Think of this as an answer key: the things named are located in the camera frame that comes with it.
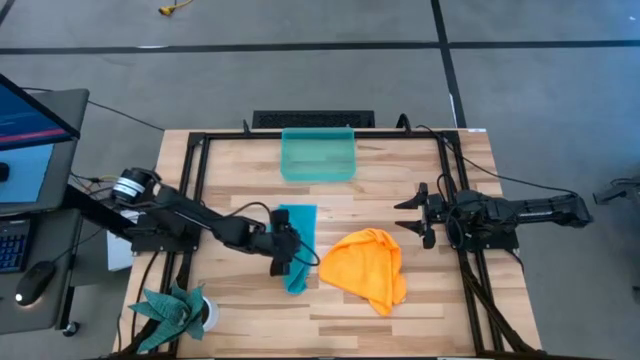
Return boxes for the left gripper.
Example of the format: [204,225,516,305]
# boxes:
[259,226,304,278]

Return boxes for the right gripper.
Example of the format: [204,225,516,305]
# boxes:
[393,182,450,250]

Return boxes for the teal microfiber towel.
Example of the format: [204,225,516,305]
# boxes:
[269,203,319,296]

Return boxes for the orange microfiber towel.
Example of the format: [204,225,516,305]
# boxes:
[318,227,408,317]

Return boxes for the teal translucent plastic basket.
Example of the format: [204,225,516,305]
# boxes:
[279,126,358,183]

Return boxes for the white plant pot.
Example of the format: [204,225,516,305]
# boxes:
[197,295,220,333]

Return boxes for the artificial green plant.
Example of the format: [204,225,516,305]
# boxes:
[128,282,207,354]

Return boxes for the white box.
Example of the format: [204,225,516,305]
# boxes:
[106,230,135,272]

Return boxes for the black diagonal support bar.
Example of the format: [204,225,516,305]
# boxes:
[59,183,139,242]

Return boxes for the black equipment piece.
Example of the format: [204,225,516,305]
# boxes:
[592,175,640,206]

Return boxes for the black computer mouse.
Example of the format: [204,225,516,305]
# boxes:
[14,260,57,307]

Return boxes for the grey desk cart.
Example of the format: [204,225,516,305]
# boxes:
[0,88,90,336]

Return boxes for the black backlit keyboard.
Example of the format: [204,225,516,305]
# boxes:
[0,218,32,275]

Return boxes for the monitor with blue screen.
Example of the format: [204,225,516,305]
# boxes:
[0,73,82,152]

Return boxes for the black right camera cable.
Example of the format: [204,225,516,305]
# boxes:
[436,172,467,250]

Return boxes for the black camera cable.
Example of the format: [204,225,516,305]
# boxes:
[436,172,467,250]
[224,201,321,267]

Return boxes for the black left camera cable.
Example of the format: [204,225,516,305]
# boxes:
[224,201,321,267]

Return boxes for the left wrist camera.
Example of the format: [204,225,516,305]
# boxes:
[270,208,292,234]

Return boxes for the long black arm cable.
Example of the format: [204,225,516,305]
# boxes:
[396,113,581,197]

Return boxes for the black metal table frame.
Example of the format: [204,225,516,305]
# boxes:
[117,128,546,360]

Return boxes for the yellow and black wire bundle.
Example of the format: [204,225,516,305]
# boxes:
[69,172,124,201]

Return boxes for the thin black power cable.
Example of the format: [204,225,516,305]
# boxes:
[22,87,166,133]

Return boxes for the yellow cable end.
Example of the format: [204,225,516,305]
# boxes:
[158,0,194,17]

